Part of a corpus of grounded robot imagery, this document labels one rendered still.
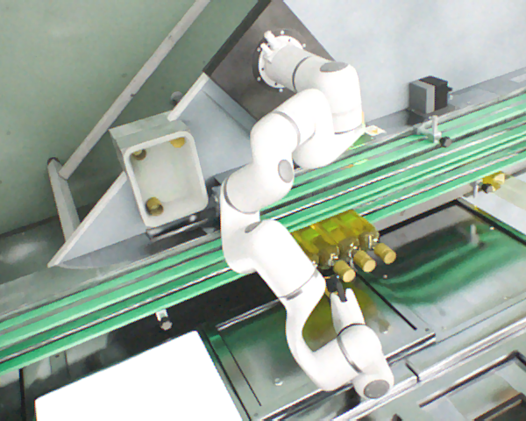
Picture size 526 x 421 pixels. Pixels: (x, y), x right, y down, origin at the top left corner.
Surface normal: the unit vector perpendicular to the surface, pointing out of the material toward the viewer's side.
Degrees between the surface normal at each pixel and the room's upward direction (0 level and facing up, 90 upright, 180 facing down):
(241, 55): 1
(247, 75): 1
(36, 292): 90
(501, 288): 90
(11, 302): 90
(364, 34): 0
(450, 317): 90
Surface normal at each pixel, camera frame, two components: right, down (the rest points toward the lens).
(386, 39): 0.41, 0.43
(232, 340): -0.15, -0.84
